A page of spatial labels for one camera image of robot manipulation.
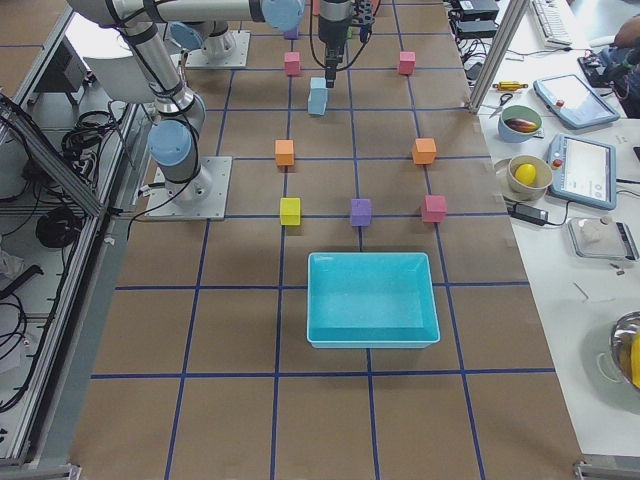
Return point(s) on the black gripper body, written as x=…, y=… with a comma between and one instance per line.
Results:
x=332, y=33

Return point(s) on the light blue foam block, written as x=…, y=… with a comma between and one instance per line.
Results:
x=317, y=102
x=318, y=86

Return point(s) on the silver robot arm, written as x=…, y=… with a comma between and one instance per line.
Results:
x=173, y=142
x=335, y=19

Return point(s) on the pink foam block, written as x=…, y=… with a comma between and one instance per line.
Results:
x=433, y=208
x=292, y=63
x=406, y=63

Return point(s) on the purple foam block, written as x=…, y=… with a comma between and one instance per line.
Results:
x=360, y=212
x=292, y=34

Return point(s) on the orange foam block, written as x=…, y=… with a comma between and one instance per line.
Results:
x=284, y=152
x=424, y=151

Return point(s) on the yellow foam block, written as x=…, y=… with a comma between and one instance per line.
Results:
x=290, y=211

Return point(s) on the brass cylinder tool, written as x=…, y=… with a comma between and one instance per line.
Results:
x=509, y=86

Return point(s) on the black scissors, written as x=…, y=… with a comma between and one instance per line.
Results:
x=504, y=99

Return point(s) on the green bowl with red fruit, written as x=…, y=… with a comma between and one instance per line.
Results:
x=518, y=123

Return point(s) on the bowl with yellow lemon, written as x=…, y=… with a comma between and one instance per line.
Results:
x=527, y=177

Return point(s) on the blue teach pendant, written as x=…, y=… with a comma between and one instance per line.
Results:
x=583, y=171
x=574, y=102

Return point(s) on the turquoise plastic bin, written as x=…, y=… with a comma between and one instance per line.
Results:
x=371, y=300

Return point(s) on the black power adapter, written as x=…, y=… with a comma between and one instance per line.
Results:
x=528, y=214

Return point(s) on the kitchen scale with item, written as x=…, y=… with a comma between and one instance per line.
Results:
x=602, y=238

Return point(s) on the metal bowl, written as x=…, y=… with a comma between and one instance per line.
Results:
x=624, y=346

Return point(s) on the aluminium frame post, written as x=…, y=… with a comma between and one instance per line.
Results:
x=505, y=32

